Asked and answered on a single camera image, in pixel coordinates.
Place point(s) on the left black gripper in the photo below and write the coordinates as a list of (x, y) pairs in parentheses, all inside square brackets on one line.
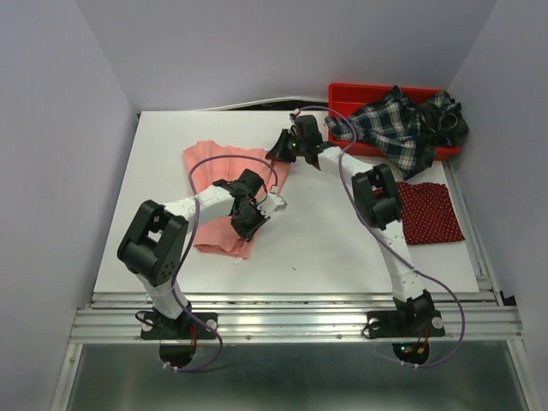
[(247, 233)]

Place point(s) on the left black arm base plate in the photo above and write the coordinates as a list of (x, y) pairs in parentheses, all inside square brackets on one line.
[(178, 338)]

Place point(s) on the red polka dot skirt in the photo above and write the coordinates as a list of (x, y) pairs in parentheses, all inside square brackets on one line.
[(428, 216)]

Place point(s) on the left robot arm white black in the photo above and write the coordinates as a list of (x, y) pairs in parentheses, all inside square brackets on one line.
[(152, 247)]

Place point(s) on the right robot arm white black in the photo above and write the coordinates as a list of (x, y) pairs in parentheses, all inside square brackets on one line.
[(373, 194)]

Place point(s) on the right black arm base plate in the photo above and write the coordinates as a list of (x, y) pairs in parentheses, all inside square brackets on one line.
[(411, 338)]

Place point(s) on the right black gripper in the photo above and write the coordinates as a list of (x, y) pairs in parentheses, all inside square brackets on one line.
[(277, 151)]

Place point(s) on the aluminium frame rail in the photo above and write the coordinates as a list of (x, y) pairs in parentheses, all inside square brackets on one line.
[(290, 318)]

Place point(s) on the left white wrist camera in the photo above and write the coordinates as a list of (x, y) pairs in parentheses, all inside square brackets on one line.
[(271, 204)]

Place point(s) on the plaid navy skirt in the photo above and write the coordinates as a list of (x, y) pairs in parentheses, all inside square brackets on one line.
[(407, 133)]

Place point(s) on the red plastic bin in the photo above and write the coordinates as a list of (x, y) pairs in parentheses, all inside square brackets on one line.
[(347, 98)]

